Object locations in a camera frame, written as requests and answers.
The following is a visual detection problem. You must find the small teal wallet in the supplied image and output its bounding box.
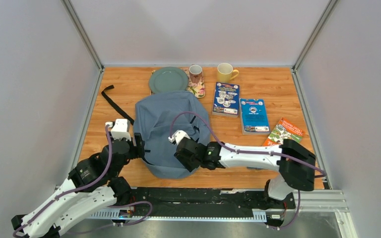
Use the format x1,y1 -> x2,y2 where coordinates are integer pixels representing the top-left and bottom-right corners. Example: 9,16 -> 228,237
247,167 -> 262,171

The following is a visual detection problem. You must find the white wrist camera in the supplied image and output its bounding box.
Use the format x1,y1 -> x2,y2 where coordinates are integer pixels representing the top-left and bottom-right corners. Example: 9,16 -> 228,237
105,119 -> 132,141
168,130 -> 190,144

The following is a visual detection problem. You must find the yellow ceramic mug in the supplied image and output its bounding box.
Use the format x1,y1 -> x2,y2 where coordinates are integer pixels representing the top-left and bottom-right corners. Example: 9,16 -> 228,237
217,62 -> 240,83

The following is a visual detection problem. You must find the aluminium front frame rail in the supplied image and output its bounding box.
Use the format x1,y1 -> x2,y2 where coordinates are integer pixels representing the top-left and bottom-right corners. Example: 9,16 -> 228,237
39,185 -> 357,238

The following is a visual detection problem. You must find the blue-grey fabric backpack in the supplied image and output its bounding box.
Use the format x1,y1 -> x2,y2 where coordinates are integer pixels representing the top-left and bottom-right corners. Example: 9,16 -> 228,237
101,84 -> 212,180

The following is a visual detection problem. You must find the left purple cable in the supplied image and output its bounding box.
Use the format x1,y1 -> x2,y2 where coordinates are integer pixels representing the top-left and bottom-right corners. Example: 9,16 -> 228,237
12,123 -> 153,238

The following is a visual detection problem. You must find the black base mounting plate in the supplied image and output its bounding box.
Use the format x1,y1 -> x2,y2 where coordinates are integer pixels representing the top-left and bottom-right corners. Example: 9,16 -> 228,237
121,187 -> 296,218

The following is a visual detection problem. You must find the green ceramic plate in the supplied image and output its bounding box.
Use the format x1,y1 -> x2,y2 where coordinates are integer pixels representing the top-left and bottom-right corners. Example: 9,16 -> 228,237
148,66 -> 189,94

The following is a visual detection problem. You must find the dark blue paperback book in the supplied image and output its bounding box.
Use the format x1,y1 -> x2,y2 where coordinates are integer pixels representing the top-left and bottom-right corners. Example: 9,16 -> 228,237
211,82 -> 241,118

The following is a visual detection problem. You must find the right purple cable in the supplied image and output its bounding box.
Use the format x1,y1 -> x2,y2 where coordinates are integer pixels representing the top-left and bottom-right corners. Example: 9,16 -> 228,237
169,112 -> 326,230

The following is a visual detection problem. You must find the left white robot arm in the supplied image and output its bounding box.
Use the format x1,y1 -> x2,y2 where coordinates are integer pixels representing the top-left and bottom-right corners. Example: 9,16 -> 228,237
11,131 -> 144,238

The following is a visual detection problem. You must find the orange treehouse paperback book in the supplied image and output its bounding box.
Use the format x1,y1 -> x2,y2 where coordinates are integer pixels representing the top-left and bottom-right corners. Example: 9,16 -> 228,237
263,117 -> 306,146

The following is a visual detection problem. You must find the pink patterned mug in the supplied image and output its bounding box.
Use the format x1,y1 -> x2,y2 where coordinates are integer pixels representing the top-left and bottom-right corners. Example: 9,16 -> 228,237
189,64 -> 203,84

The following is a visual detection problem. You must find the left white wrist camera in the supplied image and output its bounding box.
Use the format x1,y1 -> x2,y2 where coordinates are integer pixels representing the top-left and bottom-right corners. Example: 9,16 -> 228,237
105,119 -> 132,141

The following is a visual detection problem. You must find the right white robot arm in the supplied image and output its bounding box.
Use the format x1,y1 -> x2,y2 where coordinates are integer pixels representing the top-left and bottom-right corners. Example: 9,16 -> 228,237
169,136 -> 316,208

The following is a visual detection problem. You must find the floral serving tray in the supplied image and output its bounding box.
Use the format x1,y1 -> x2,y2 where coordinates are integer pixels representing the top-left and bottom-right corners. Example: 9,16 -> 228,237
150,67 -> 205,98

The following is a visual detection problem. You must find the purple cable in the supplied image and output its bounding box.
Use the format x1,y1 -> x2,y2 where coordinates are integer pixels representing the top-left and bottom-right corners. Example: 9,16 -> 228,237
12,123 -> 153,238
169,112 -> 326,230

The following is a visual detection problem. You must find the light blue paperback book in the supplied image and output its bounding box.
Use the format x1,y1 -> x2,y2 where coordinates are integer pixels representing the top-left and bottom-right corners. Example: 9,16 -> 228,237
239,98 -> 270,135

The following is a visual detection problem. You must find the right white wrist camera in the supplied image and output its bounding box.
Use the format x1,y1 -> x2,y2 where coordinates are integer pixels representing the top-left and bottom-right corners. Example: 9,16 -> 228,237
168,130 -> 190,144

